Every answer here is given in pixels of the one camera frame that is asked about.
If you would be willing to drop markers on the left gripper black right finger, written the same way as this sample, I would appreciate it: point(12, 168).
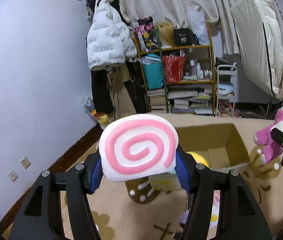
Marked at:
point(239, 217)

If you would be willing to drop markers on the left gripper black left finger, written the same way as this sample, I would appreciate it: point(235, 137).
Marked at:
point(40, 215)

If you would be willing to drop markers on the pink white plush animal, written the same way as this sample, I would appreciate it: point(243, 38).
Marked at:
point(270, 139)

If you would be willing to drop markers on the pink swirl roll plush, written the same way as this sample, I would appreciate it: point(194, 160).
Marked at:
point(138, 146)

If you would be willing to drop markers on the white haired purple doll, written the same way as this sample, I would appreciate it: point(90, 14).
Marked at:
point(182, 221)

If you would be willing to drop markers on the open cardboard box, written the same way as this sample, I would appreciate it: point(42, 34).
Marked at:
point(220, 144)

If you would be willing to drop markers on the yellow dog plush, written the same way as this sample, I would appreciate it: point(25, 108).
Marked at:
point(199, 158)

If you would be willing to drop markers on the beige patterned round rug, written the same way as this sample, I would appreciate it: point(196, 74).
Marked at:
point(149, 207)

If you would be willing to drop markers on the white rolling cart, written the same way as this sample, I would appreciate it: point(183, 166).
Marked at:
point(226, 90)

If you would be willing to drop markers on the stack of books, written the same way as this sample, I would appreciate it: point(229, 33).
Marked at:
point(195, 98)

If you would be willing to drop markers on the snack bags on floor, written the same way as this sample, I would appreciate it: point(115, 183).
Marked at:
point(100, 117)

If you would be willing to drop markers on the wooden shelf rack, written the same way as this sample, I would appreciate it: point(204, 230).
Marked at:
point(211, 80)

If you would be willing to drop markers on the red gift bag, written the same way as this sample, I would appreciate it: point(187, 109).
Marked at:
point(174, 68)

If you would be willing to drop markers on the black box marked 40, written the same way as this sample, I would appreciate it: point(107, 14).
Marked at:
point(182, 37)

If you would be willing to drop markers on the teal storage bag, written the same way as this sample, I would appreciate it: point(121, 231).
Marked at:
point(152, 70)

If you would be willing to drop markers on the blonde wig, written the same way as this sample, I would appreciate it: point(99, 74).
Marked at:
point(165, 32)

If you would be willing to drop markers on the white puffer jacket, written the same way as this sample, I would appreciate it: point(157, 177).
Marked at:
point(109, 41)

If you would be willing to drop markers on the lower wall socket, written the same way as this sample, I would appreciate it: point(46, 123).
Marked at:
point(12, 175)

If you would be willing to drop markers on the wall socket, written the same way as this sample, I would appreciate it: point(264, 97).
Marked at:
point(25, 162)
point(12, 175)

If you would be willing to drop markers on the upper wall socket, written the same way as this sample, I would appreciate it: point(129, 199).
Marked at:
point(25, 162)

